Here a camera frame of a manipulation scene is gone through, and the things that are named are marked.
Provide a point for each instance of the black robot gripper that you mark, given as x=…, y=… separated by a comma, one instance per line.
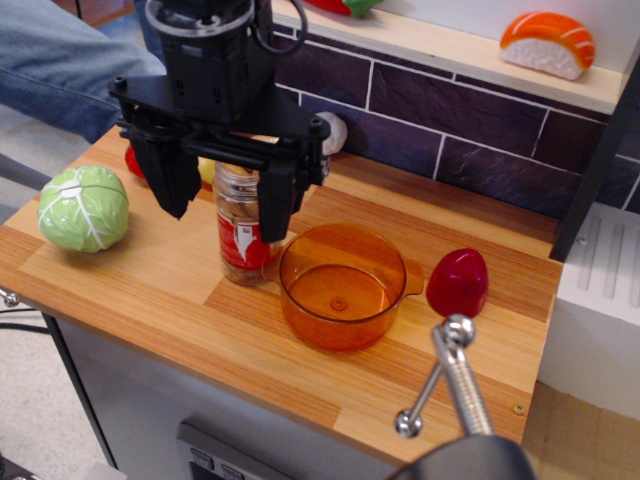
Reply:
x=218, y=98

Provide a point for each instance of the clear almond jar red label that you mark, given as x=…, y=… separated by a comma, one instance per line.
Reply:
x=243, y=252

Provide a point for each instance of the orange transparent plastic pot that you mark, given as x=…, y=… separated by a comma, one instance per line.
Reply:
x=341, y=285

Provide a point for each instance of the yellow toy potato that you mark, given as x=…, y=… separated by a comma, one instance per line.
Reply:
x=206, y=168

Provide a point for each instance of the red toy strawberry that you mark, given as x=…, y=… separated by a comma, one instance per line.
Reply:
x=132, y=163

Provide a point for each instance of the white toy garlic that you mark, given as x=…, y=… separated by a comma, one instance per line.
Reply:
x=338, y=133

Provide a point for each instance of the green toy cabbage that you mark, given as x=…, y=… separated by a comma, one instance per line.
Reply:
x=84, y=209

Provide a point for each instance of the person in blue jeans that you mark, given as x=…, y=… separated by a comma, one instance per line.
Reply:
x=56, y=68

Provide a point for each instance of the red green toy pepper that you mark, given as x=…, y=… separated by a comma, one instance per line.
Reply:
x=348, y=8

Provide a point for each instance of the small metal knob left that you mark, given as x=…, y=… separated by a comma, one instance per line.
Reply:
x=10, y=299

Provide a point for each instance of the dark red toy fruit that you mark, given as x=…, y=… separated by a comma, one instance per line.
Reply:
x=459, y=284

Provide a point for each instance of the grey oven control panel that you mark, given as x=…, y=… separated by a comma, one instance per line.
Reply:
x=206, y=457

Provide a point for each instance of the salmon sushi toy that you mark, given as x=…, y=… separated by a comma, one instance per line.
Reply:
x=549, y=42

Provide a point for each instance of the white toy sink unit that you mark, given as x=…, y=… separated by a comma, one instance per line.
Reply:
x=592, y=347

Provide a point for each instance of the wooden wall shelf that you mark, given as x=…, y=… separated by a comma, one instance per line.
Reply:
x=463, y=37

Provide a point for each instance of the black shelf post right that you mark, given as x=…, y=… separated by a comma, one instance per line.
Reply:
x=599, y=164

